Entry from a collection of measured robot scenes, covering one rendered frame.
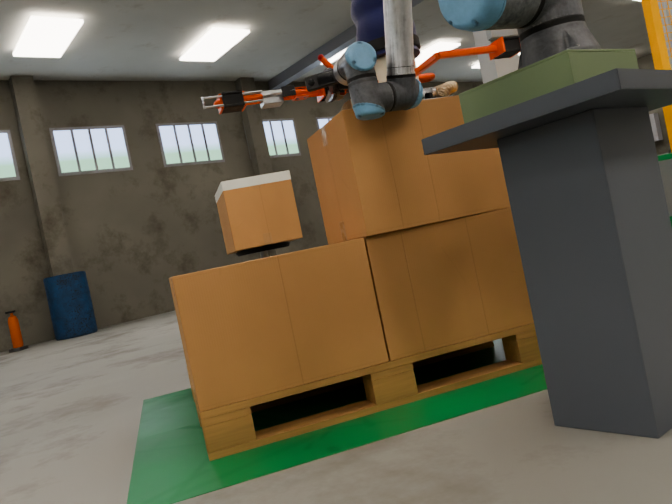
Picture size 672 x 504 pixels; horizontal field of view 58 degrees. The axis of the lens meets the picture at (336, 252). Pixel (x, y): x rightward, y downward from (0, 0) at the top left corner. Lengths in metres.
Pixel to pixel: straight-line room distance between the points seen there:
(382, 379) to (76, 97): 9.45
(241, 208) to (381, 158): 1.70
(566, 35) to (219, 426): 1.37
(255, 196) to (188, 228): 7.51
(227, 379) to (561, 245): 1.00
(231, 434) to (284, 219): 1.91
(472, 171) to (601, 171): 0.76
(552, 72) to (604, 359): 0.63
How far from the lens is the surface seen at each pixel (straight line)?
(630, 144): 1.53
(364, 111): 1.85
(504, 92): 1.47
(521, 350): 2.18
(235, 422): 1.88
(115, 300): 10.47
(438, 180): 2.03
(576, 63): 1.41
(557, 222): 1.48
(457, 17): 1.46
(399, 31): 1.94
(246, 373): 1.86
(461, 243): 2.06
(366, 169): 1.93
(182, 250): 10.93
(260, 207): 3.56
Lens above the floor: 0.54
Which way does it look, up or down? 1 degrees down
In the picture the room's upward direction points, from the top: 12 degrees counter-clockwise
